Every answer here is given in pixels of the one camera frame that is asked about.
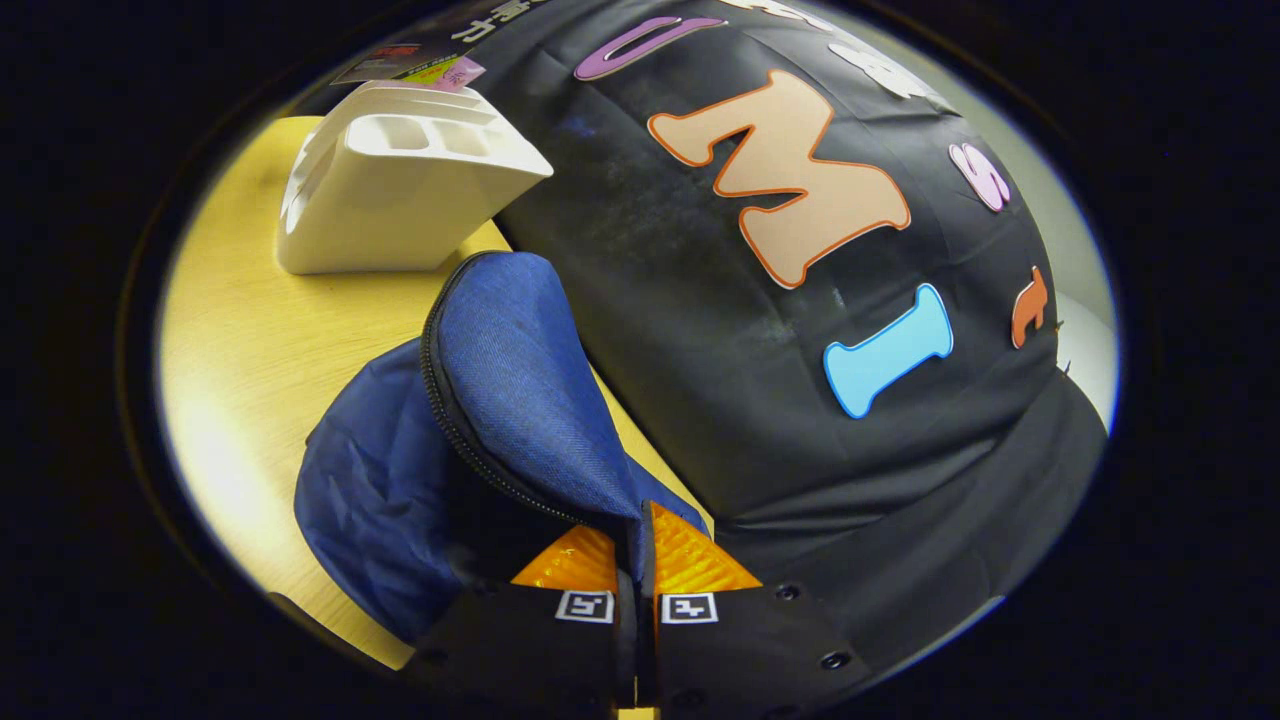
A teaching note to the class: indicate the black backdrop cloth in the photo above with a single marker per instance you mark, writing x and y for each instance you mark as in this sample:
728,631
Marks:
700,330

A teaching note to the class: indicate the white bookshelf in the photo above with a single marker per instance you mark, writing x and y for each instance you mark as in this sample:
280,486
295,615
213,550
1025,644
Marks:
400,210

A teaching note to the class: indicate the pink book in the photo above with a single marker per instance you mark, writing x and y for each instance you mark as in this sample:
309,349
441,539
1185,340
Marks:
440,72

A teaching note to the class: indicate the blue schoolbag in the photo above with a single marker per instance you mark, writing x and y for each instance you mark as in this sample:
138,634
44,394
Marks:
500,340

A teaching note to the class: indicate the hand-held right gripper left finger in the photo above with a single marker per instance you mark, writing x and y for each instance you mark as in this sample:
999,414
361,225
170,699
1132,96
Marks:
520,650

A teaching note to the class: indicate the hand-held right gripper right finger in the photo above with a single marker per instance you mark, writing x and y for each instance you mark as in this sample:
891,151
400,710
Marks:
740,650

